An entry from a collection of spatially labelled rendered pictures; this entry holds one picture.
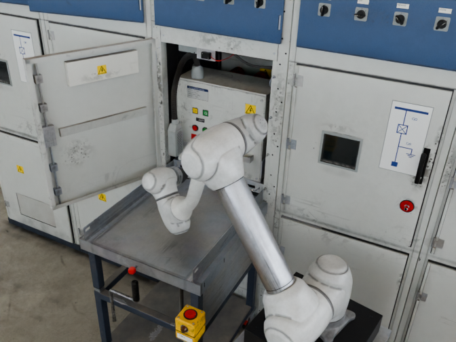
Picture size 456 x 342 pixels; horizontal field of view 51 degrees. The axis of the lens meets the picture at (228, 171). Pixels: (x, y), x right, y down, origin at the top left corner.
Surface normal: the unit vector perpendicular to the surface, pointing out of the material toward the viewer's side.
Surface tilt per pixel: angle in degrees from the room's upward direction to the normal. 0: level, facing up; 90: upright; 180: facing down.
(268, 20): 90
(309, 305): 51
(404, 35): 90
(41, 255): 0
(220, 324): 0
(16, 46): 90
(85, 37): 90
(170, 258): 0
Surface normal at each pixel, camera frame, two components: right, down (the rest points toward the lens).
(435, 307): -0.45, 0.43
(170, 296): 0.03, -0.87
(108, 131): 0.64, 0.40
